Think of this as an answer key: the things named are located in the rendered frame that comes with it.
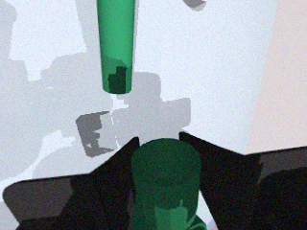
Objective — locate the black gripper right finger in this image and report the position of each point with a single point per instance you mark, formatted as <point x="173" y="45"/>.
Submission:
<point x="230" y="181"/>

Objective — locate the green cylindrical rod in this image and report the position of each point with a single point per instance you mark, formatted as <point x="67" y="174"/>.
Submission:
<point x="116" y="26"/>

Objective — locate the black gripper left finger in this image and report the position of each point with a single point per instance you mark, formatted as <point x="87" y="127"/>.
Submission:
<point x="107" y="193"/>

